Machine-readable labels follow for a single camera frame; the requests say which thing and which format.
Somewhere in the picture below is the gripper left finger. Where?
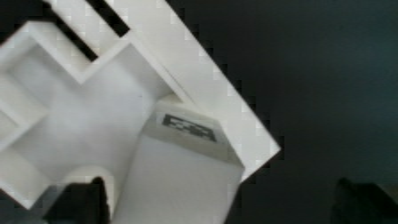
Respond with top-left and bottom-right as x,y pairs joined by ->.
45,177 -> 111,224

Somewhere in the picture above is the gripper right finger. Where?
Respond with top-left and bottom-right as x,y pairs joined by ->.
331,178 -> 398,224

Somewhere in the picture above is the white chair leg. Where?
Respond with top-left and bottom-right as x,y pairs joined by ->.
113,101 -> 244,224

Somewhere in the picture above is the white chair seat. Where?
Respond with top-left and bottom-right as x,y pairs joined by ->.
0,22 -> 280,210

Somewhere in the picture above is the white U-shaped obstacle fence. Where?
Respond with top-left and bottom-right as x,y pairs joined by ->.
45,0 -> 186,69

